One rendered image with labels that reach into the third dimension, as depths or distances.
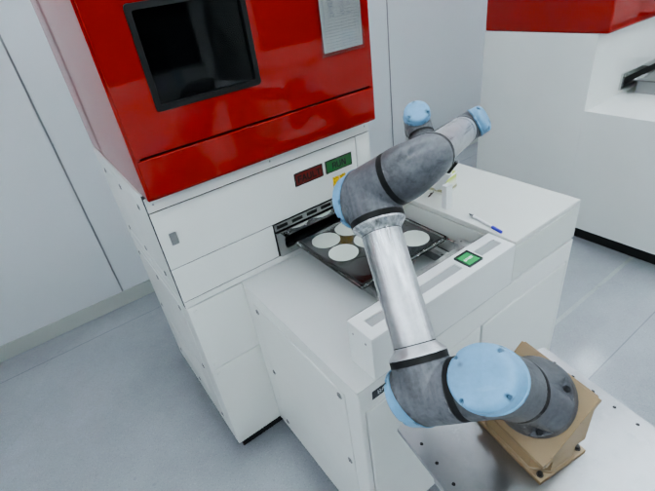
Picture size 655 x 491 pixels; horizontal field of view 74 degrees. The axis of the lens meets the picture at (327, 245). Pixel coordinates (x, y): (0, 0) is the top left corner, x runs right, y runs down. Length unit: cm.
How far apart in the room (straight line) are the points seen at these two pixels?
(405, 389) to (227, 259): 82
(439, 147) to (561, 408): 52
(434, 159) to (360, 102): 70
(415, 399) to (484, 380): 14
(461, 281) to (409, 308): 37
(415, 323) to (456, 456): 31
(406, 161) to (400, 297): 26
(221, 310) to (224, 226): 31
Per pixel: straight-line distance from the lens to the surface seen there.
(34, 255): 294
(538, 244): 149
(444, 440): 105
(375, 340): 105
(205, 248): 143
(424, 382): 84
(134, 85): 120
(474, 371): 79
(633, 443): 114
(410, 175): 85
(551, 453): 98
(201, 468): 212
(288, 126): 138
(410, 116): 129
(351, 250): 144
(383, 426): 130
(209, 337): 160
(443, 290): 117
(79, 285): 305
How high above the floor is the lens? 170
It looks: 32 degrees down
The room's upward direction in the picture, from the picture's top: 8 degrees counter-clockwise
